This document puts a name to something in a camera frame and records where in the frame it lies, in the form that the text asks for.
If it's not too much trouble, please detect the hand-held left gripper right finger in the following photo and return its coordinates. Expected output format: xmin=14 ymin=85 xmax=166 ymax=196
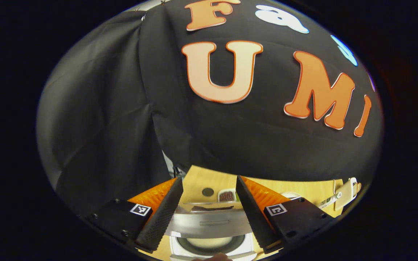
xmin=236 ymin=175 xmax=337 ymax=254

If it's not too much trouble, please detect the white labelled drink bottle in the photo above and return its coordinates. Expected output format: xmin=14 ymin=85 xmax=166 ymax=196
xmin=317 ymin=192 xmax=343 ymax=209

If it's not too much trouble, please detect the black backdrop cloth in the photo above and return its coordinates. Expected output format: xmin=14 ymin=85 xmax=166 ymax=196
xmin=36 ymin=0 xmax=385 ymax=219

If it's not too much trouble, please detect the small white condiment dish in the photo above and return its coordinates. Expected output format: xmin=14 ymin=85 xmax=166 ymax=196
xmin=217 ymin=188 xmax=238 ymax=204

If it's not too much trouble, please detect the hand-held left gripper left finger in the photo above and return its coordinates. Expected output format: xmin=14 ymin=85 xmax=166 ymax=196
xmin=86 ymin=177 xmax=184 ymax=253

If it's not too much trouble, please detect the white toaster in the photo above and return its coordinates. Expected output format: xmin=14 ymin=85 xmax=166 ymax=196
xmin=334 ymin=177 xmax=358 ymax=212

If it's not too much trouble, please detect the white rice cooker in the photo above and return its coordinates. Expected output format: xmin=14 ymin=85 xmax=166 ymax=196
xmin=165 ymin=201 xmax=259 ymax=261

